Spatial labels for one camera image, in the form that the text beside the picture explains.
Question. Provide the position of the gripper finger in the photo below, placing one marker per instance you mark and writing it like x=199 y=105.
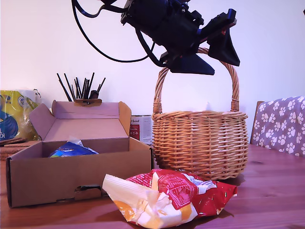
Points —
x=190 y=65
x=224 y=48

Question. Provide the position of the red and white egg bag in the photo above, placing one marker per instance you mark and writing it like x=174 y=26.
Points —
x=176 y=190

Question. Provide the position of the blue egg bag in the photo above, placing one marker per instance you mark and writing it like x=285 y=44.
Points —
x=71 y=150

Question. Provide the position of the brown cardboard box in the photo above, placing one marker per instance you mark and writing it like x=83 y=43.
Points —
x=71 y=174

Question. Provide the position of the white and red carton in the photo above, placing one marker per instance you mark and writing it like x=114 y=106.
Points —
x=143 y=128

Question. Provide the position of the black reed stick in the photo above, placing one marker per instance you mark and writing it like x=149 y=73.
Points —
x=91 y=83
x=64 y=87
x=101 y=84
x=78 y=87
x=69 y=86

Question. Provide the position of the small brown bottle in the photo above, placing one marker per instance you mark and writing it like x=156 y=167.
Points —
x=94 y=94

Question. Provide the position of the wooden reed stick holder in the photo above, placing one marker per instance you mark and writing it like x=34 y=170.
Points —
x=87 y=102

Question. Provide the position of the yellow and blue plastic bag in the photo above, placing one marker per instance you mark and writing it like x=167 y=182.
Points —
x=14 y=114

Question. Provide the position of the thin round cork coaster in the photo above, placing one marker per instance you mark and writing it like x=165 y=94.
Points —
x=14 y=141

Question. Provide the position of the thick cork trivet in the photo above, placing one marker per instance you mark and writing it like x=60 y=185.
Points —
x=12 y=152

